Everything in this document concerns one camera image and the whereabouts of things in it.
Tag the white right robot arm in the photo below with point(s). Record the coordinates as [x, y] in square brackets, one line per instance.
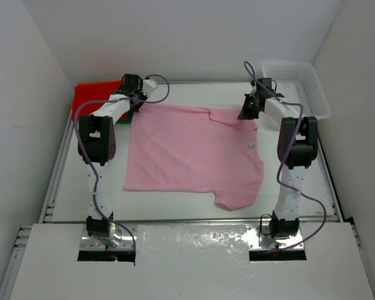
[297, 148]

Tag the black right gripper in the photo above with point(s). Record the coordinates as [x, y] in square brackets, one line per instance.
[246, 114]

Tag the green t shirt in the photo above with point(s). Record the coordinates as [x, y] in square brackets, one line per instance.
[126, 118]

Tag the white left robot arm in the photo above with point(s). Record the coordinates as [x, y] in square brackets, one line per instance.
[96, 144]

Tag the pink t shirt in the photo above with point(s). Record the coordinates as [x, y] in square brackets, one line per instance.
[195, 150]

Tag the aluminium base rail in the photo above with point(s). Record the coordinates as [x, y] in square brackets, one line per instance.
[255, 234]

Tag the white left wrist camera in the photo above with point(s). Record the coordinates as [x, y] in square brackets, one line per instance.
[148, 86]

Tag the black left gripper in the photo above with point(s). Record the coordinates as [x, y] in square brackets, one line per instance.
[139, 90]

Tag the white plastic bin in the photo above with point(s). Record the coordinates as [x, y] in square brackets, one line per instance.
[300, 83]

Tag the red t shirt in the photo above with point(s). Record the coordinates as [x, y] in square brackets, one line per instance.
[89, 91]

